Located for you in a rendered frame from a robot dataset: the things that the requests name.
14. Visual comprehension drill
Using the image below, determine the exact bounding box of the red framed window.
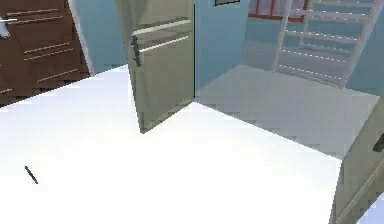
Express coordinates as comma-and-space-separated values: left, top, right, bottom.
248, 0, 309, 23

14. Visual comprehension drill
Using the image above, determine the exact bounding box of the pale pink shelf rack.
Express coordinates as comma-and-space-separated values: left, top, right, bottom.
271, 0, 384, 89

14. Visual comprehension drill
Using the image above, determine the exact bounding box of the brown wooden room door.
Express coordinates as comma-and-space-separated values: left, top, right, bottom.
0, 0, 92, 108

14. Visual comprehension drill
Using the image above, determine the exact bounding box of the thin black stick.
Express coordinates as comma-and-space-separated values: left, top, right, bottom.
24, 165, 39, 185

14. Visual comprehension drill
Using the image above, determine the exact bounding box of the black door handle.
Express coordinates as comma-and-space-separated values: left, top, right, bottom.
130, 34, 142, 68

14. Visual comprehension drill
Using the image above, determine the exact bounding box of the dark framed wall picture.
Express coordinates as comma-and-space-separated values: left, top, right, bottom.
213, 0, 241, 7

